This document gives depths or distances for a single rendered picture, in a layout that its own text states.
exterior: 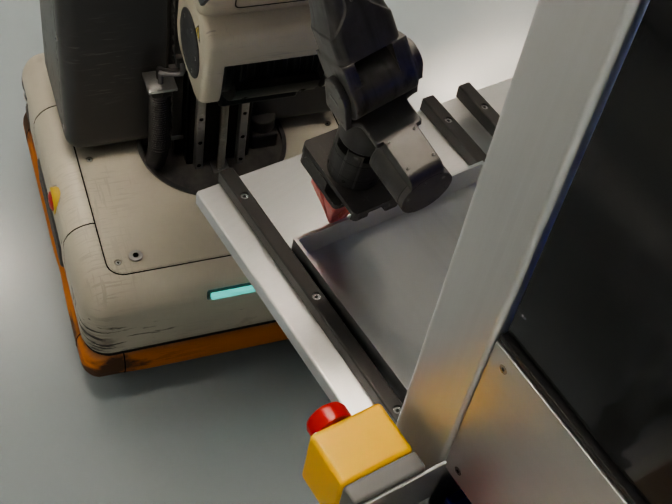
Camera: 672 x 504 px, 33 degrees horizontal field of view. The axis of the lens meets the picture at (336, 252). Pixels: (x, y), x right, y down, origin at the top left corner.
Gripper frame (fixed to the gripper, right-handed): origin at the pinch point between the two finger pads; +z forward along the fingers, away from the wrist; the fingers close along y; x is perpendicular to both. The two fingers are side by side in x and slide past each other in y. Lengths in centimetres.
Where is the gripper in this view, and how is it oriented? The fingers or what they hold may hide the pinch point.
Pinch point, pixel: (336, 217)
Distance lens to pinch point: 126.1
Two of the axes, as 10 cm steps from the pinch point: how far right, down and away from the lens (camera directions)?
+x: 8.2, -3.6, 4.4
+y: 5.3, 7.6, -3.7
